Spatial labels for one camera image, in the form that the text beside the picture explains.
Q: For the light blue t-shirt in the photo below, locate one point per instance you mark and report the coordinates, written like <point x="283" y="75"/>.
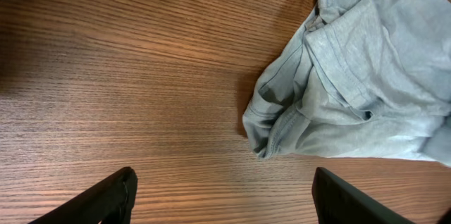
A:
<point x="359" y="78"/>

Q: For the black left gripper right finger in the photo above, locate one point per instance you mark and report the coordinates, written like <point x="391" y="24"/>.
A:
<point x="338" y="202"/>

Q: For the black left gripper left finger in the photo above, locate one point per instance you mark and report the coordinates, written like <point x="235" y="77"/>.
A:
<point x="110" y="201"/>

